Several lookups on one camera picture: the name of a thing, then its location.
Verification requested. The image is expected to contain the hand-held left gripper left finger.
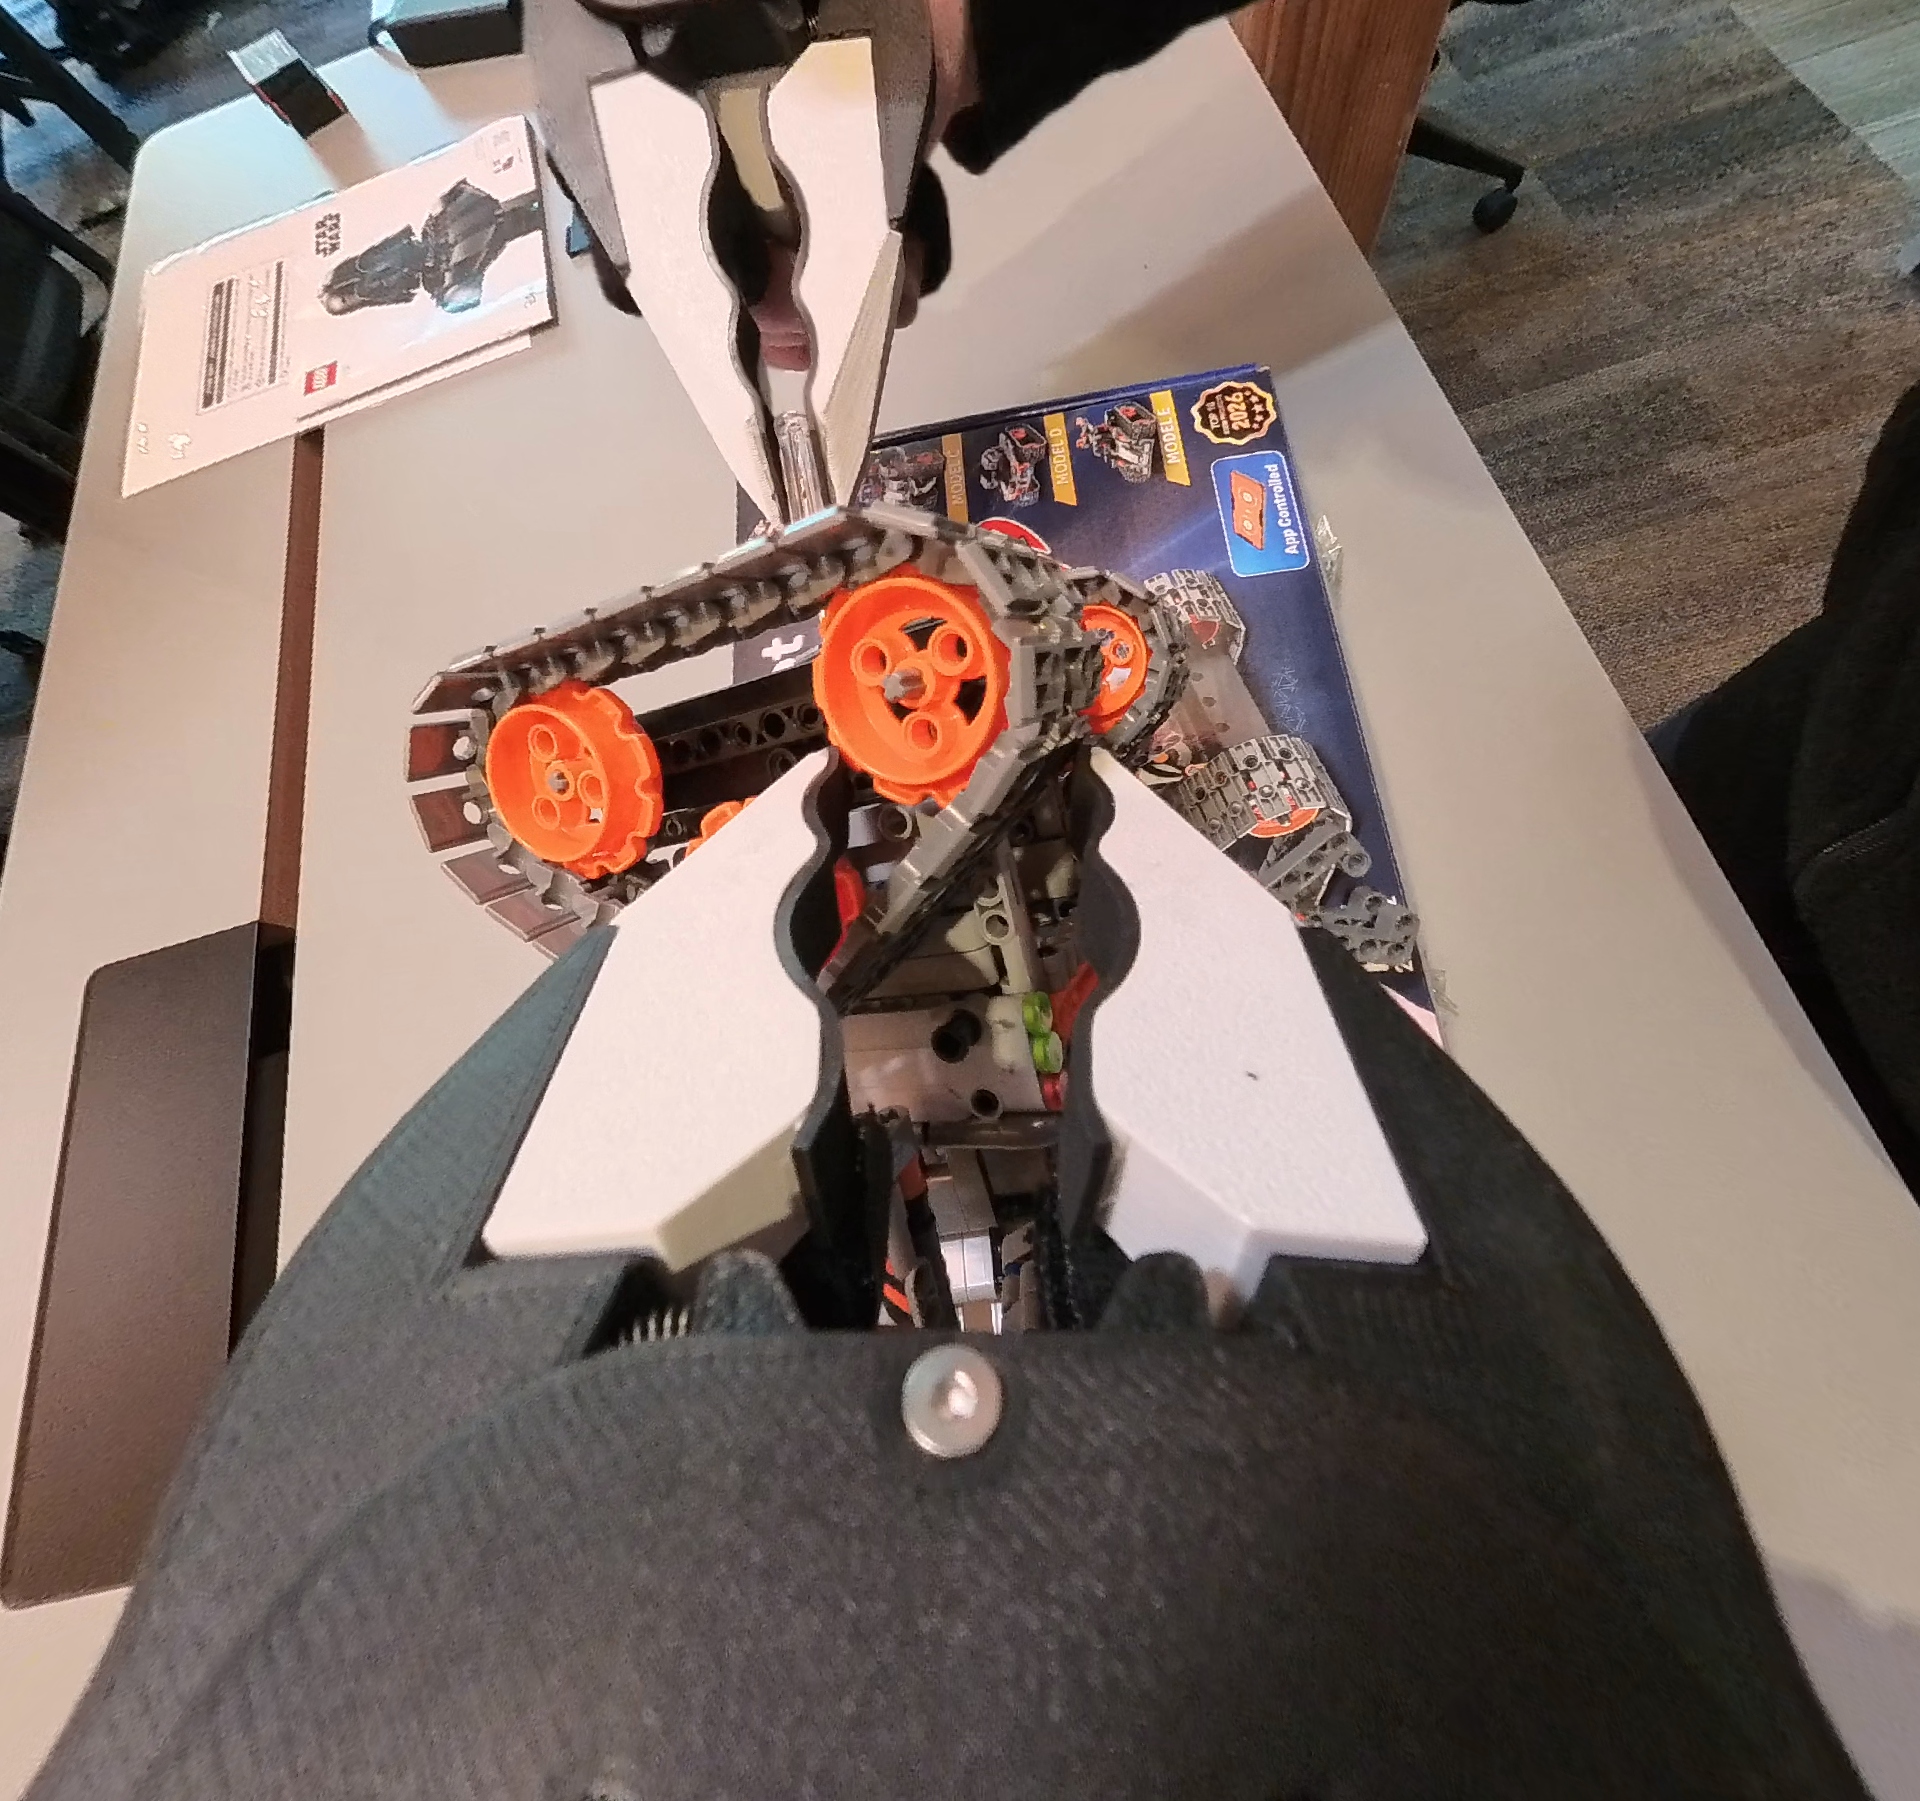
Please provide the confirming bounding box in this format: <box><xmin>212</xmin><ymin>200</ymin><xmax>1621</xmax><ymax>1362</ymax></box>
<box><xmin>479</xmin><ymin>752</ymin><xmax>859</xmax><ymax>1271</ymax></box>

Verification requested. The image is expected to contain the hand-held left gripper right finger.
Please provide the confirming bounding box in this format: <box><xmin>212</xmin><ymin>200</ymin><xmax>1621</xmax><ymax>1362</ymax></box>
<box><xmin>1058</xmin><ymin>746</ymin><xmax>1436</xmax><ymax>1271</ymax></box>

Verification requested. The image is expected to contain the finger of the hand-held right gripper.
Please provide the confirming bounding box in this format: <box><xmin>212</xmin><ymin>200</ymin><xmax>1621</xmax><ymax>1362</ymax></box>
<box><xmin>586</xmin><ymin>64</ymin><xmax>791</xmax><ymax>531</ymax></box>
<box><xmin>793</xmin><ymin>17</ymin><xmax>941</xmax><ymax>458</ymax></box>

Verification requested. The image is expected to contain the blue robot kit box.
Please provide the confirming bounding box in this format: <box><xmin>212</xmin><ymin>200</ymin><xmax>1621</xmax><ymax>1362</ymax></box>
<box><xmin>735</xmin><ymin>368</ymin><xmax>1450</xmax><ymax>1040</ymax></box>

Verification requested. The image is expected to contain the tracked building-block toy robot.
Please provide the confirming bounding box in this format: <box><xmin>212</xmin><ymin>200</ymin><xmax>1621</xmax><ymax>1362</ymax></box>
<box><xmin>405</xmin><ymin>496</ymin><xmax>1178</xmax><ymax>1330</ymax></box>

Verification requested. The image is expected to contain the grey desk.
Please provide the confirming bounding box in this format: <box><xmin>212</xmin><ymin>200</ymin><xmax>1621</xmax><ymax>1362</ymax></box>
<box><xmin>0</xmin><ymin>0</ymin><xmax>1920</xmax><ymax>1801</ymax></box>

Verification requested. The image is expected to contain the dark brown desk pad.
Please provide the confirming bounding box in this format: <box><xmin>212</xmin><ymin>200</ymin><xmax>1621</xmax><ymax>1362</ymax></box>
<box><xmin>0</xmin><ymin>922</ymin><xmax>295</xmax><ymax>1612</ymax></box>

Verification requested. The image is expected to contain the printed instruction booklet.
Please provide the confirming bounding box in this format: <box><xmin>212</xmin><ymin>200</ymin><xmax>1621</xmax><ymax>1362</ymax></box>
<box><xmin>119</xmin><ymin>130</ymin><xmax>565</xmax><ymax>500</ymax></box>

